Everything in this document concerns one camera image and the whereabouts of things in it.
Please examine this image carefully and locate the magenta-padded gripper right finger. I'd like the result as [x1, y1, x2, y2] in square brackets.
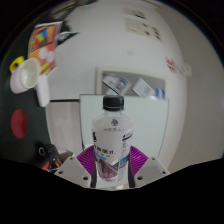
[126, 145, 171, 188]

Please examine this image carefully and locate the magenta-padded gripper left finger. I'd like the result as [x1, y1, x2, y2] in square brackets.
[54, 144, 98, 188]

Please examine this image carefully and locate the clear black-capped drink bottle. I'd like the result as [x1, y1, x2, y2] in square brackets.
[90, 94, 135, 183]

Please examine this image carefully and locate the flat round red coaster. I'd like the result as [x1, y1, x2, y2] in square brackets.
[10, 108, 29, 139]

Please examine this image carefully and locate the flat white case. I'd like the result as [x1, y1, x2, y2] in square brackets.
[35, 75, 52, 108]

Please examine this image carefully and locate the colourful printed book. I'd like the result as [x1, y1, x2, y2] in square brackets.
[27, 21, 64, 77]

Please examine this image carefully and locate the grey wall notice board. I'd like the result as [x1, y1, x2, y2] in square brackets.
[94, 65, 167, 101]

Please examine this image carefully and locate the white mug with yellow handle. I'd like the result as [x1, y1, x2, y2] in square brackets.
[9, 55, 42, 95]

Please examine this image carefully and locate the red wall sign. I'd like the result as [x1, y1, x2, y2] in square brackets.
[164, 56, 178, 74]

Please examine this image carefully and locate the large white wall poster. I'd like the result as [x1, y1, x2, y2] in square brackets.
[124, 18, 164, 43]

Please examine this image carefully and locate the small white wall poster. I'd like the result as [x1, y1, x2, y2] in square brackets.
[123, 7, 148, 20]

